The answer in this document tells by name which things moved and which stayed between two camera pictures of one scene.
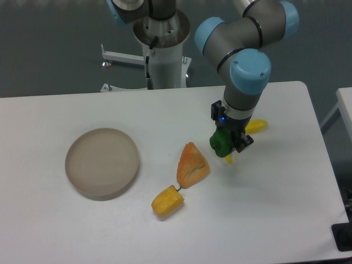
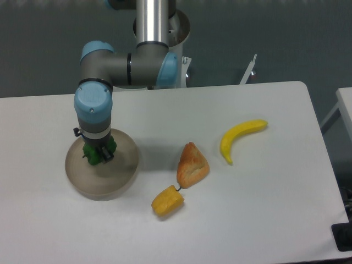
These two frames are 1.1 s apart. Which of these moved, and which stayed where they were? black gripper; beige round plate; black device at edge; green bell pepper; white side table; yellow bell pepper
Moved: black gripper; green bell pepper
Stayed: beige round plate; yellow bell pepper; white side table; black device at edge
